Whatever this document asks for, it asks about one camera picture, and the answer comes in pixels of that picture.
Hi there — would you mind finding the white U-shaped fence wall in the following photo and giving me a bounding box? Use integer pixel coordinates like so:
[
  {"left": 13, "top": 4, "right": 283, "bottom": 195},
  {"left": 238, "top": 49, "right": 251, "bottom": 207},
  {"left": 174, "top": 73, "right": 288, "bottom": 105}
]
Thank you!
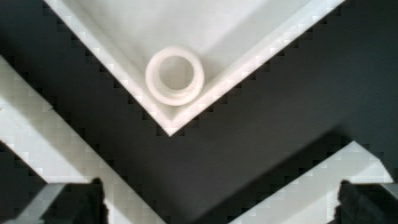
[{"left": 0, "top": 57, "right": 393, "bottom": 224}]

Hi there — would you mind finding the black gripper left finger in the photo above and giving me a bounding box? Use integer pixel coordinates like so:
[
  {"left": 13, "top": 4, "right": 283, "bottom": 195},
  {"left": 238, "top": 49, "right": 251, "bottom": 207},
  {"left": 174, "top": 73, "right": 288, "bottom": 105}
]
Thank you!
[{"left": 7, "top": 178, "right": 109, "bottom": 224}]

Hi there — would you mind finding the white square table top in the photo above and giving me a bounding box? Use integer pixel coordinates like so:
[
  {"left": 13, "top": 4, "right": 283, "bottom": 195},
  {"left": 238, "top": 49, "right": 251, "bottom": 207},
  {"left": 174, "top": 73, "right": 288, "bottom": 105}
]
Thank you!
[{"left": 45, "top": 0, "right": 345, "bottom": 134}]

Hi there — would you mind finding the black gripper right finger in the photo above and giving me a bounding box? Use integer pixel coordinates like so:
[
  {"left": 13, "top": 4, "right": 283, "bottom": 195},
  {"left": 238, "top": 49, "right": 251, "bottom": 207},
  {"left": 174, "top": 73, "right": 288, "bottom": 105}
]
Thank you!
[{"left": 334, "top": 180, "right": 398, "bottom": 224}]

